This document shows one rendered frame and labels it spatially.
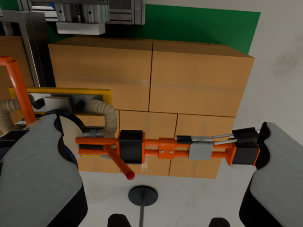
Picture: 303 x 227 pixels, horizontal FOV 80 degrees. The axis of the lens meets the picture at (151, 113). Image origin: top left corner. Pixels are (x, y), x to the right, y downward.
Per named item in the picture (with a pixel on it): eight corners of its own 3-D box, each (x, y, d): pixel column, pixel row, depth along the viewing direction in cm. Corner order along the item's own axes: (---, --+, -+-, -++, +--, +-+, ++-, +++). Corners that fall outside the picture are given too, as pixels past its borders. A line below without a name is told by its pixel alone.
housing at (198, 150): (185, 151, 62) (188, 160, 58) (188, 134, 58) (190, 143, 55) (206, 152, 62) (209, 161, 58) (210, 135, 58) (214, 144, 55)
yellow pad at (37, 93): (20, 111, 67) (11, 118, 62) (11, 85, 62) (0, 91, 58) (113, 114, 67) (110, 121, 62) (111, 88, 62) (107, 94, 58)
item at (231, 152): (223, 155, 62) (228, 165, 57) (228, 137, 58) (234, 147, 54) (248, 156, 62) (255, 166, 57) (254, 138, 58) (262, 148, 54)
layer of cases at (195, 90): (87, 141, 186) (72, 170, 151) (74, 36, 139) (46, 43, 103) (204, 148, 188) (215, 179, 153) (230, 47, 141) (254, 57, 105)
